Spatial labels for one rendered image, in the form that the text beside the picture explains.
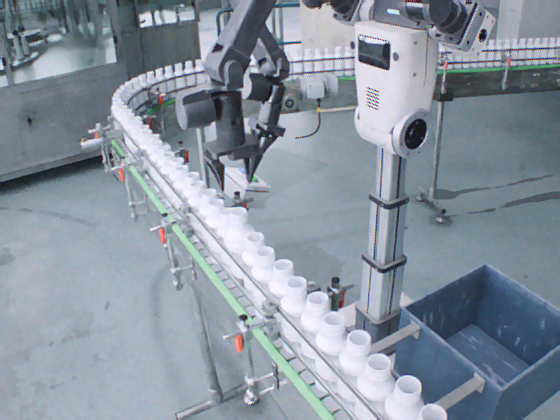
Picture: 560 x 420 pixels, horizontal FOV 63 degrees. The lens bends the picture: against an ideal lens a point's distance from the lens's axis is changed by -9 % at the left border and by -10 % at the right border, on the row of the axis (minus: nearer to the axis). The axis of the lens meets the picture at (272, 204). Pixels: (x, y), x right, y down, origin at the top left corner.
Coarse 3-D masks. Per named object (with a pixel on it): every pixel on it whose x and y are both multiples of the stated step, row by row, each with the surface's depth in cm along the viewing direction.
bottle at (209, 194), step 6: (204, 192) 123; (210, 192) 124; (216, 192) 122; (204, 198) 121; (210, 198) 121; (216, 198) 122; (204, 204) 122; (204, 210) 122; (204, 216) 122; (204, 222) 123; (204, 234) 125; (204, 240) 127
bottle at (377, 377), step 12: (372, 360) 73; (384, 360) 72; (372, 372) 70; (384, 372) 70; (360, 384) 73; (372, 384) 71; (384, 384) 71; (372, 396) 71; (384, 396) 71; (360, 408) 74
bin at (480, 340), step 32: (448, 288) 120; (480, 288) 129; (512, 288) 118; (416, 320) 108; (448, 320) 127; (480, 320) 132; (512, 320) 121; (544, 320) 111; (416, 352) 112; (448, 352) 101; (480, 352) 125; (512, 352) 123; (544, 352) 114; (448, 384) 104; (480, 384) 93; (512, 384) 90; (544, 384) 103; (448, 416) 107; (480, 416) 97; (512, 416) 100
